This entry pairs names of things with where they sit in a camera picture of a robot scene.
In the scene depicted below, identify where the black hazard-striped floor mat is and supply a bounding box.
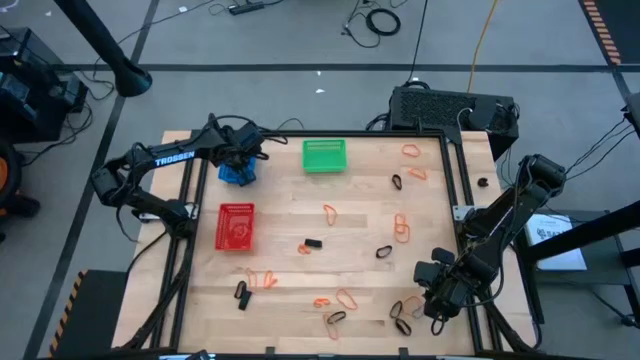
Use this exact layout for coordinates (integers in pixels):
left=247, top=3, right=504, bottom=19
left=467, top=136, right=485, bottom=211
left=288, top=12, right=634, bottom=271
left=47, top=268, right=130, bottom=360

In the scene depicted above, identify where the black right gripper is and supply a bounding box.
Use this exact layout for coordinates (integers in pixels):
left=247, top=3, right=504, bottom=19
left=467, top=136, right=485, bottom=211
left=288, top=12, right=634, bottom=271
left=414, top=247, right=486, bottom=321

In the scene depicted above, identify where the black mat orange striped edge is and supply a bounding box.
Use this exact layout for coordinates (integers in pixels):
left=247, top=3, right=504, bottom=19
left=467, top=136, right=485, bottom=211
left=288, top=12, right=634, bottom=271
left=579, top=0, right=640, bottom=66

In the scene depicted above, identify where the black diagonal frame beam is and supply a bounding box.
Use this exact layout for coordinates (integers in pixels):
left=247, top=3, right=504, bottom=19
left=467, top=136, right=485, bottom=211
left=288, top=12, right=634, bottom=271
left=522, top=198, right=640, bottom=265

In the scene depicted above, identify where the long black floor cable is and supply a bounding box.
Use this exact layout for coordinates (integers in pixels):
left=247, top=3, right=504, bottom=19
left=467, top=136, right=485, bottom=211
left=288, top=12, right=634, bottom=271
left=405, top=0, right=430, bottom=85

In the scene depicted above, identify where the yellow cable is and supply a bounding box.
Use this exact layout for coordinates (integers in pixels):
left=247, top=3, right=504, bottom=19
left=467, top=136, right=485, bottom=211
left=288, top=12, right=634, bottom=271
left=467, top=0, right=500, bottom=95

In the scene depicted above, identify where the coiled black cable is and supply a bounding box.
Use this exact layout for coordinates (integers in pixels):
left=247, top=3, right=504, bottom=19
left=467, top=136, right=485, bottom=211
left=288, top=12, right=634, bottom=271
left=364, top=7, right=403, bottom=38

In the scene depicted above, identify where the white printed paper sheet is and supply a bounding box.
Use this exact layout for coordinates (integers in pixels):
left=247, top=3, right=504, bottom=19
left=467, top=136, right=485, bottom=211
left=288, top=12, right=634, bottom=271
left=522, top=212, right=589, bottom=273

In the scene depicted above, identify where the black equipment cart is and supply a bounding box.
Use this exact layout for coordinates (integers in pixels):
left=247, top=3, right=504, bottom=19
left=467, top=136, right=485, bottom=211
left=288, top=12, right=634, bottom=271
left=0, top=25, right=91, bottom=146

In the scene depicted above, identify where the thin black floor cable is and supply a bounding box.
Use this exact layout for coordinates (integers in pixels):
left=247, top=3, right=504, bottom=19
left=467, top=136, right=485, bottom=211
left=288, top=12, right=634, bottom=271
left=566, top=129, right=640, bottom=182
left=562, top=116, right=637, bottom=178

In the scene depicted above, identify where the black round-base pole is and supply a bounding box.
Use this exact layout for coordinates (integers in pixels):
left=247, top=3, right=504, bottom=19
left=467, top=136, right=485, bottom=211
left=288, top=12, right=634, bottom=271
left=52, top=0, right=154, bottom=99

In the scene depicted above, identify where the black computer case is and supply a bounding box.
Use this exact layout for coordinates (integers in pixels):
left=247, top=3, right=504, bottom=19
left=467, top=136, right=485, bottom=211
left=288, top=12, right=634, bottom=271
left=388, top=85, right=521, bottom=161

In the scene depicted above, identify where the red plastic basket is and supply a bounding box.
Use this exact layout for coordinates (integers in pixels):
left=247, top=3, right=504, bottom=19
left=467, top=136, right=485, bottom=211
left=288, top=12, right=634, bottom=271
left=214, top=202, right=257, bottom=252

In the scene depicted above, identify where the black power strip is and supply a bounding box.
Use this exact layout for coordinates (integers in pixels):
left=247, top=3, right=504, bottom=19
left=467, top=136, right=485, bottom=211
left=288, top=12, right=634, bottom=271
left=228, top=1, right=266, bottom=16

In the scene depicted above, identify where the green plastic basket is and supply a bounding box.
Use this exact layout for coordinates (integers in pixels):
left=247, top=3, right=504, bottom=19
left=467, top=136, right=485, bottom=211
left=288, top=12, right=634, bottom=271
left=301, top=138, right=349, bottom=175

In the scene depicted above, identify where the dark side table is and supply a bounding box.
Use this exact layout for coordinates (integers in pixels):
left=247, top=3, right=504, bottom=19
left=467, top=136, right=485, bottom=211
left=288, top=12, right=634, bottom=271
left=509, top=207, right=640, bottom=289

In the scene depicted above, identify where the orange and black wheel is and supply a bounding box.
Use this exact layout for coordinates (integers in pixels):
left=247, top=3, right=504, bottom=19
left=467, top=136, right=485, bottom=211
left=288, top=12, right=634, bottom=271
left=0, top=137, right=44, bottom=221

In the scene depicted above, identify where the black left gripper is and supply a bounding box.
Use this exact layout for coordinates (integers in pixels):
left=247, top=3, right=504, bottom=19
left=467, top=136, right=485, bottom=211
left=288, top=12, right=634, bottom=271
left=217, top=123, right=266, bottom=187

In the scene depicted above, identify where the blue plastic basket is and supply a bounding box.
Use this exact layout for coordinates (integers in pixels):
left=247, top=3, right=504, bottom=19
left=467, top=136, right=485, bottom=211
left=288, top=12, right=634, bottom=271
left=217, top=149, right=259, bottom=188

